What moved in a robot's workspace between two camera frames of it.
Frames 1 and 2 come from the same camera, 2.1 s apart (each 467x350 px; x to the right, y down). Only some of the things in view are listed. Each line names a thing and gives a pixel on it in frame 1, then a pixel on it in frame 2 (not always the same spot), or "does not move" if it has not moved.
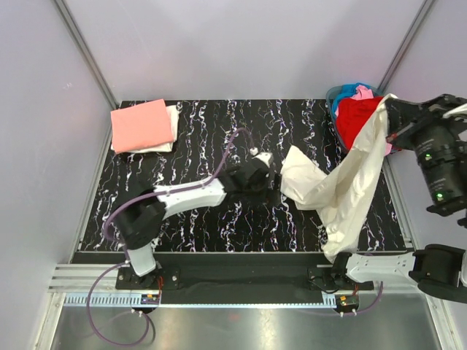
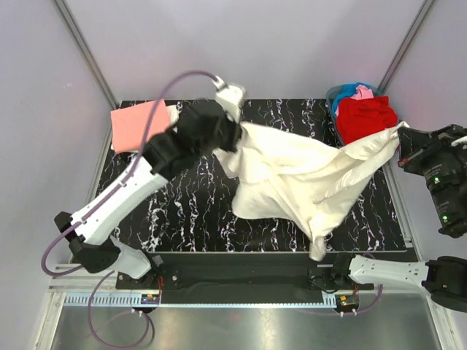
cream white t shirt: x=336 y=195 to x=298 y=181
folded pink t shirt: x=140 y=126 does not move
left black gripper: x=270 y=196 to x=237 y=132
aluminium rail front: x=82 y=278 does not move
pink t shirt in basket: x=363 y=92 does not move
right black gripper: x=404 y=117 to x=414 y=144
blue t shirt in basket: x=347 y=91 does not move
